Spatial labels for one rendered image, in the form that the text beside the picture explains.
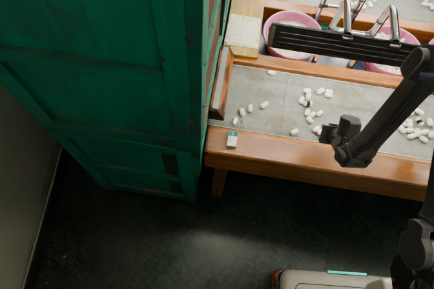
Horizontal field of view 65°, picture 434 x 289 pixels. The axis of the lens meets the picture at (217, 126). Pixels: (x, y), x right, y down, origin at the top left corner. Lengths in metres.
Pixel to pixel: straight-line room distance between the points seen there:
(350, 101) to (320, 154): 0.29
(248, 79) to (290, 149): 0.35
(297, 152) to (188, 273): 0.95
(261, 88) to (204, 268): 1.01
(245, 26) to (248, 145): 0.56
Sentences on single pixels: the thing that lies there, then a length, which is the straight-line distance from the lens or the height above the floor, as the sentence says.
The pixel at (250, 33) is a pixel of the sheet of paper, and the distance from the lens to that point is 1.53.
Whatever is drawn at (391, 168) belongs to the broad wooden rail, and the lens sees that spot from 1.42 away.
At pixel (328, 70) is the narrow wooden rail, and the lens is 1.52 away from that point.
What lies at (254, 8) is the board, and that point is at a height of 0.78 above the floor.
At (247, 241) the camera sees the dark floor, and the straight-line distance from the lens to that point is 1.96.
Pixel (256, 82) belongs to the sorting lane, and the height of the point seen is 0.74.
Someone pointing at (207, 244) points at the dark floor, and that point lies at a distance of 1.94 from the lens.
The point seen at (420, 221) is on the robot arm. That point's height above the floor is 1.27.
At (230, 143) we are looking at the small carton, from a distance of 1.24.
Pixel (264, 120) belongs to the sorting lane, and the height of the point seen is 0.74.
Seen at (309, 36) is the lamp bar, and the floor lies 1.10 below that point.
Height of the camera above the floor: 1.93
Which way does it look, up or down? 65 degrees down
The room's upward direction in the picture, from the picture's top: 7 degrees clockwise
